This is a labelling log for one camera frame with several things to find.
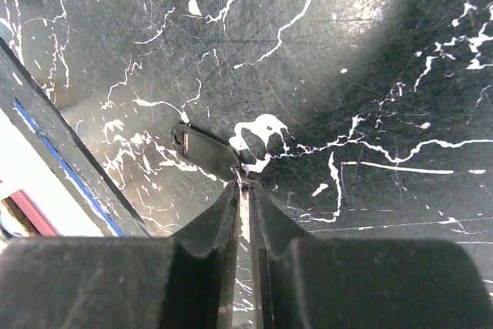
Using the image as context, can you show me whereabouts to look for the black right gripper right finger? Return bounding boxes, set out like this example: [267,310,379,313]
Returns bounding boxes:
[249,183,492,328]

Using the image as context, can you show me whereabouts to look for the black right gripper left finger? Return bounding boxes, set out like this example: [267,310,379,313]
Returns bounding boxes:
[1,183,240,328]

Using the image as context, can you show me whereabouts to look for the black tag key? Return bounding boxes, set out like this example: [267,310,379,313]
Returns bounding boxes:
[170,122,251,329]

